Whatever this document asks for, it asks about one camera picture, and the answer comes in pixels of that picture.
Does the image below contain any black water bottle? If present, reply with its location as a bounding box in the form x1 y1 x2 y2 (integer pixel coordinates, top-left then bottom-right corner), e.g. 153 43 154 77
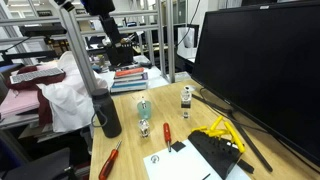
90 87 123 139

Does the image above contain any white box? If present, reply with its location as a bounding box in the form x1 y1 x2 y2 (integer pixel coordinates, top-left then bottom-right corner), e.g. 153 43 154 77
176 26 200 60

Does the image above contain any black light bar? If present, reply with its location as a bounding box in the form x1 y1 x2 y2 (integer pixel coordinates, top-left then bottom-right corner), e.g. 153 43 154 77
18 24 68 38

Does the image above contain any long yellow T-handle hex key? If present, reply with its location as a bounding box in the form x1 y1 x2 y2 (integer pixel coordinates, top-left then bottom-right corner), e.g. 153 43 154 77
223 121 247 154

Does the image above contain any small black square pad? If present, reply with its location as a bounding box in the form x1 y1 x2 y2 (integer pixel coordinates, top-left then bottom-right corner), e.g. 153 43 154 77
171 140 187 153

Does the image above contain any maroon cloth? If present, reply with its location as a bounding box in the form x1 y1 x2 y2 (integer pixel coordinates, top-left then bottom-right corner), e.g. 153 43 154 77
4 65 67 128

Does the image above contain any large black monitor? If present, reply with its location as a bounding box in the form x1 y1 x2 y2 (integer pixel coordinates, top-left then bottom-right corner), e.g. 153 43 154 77
191 0 320 168

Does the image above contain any white paper mat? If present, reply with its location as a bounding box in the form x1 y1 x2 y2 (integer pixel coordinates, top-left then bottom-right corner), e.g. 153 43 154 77
143 138 253 180

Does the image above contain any black monitor cable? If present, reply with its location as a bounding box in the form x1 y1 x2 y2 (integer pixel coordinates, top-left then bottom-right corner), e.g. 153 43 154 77
199 87 234 116

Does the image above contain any short red screwdriver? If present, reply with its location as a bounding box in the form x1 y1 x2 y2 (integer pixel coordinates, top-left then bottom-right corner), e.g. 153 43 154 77
162 122 173 153

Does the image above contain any white cloth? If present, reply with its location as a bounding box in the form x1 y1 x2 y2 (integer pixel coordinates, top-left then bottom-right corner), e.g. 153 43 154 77
35 50 110 134

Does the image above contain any black rectangular block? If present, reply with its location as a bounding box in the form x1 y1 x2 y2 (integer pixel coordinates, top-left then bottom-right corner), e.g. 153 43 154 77
236 158 255 175

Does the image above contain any blue and white book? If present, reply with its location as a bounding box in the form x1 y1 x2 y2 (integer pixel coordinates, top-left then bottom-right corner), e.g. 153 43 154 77
109 79 149 95

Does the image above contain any black office chair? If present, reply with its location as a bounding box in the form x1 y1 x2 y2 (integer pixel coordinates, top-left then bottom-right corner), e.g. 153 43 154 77
1 147 80 180

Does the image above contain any aluminium extrusion frame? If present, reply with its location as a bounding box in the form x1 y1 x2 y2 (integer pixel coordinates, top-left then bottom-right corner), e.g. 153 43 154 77
0 0 177 98

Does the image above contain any teal plastic cup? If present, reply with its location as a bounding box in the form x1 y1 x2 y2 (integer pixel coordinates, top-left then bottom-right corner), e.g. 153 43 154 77
136 99 153 121

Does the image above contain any orange book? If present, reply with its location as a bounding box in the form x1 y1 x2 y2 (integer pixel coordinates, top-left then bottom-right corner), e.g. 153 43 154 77
114 66 145 78

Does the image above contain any small silver stick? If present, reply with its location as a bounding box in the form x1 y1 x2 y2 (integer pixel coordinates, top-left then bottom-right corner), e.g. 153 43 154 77
140 96 148 111

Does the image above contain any long red screwdriver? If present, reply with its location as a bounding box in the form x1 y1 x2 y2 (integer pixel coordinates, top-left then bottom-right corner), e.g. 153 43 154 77
97 139 123 180

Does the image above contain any grey computer keyboard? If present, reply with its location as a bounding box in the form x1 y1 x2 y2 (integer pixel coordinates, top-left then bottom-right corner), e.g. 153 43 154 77
9 67 65 85

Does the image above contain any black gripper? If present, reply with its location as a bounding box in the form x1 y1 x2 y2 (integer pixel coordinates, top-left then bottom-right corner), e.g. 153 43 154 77
79 0 123 48

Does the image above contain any black tool holder block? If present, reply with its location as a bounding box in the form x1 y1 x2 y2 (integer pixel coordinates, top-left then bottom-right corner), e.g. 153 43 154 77
187 129 243 180

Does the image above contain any black hanging cable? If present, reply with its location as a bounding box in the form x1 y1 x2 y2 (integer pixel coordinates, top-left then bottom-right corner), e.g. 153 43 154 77
175 0 202 48

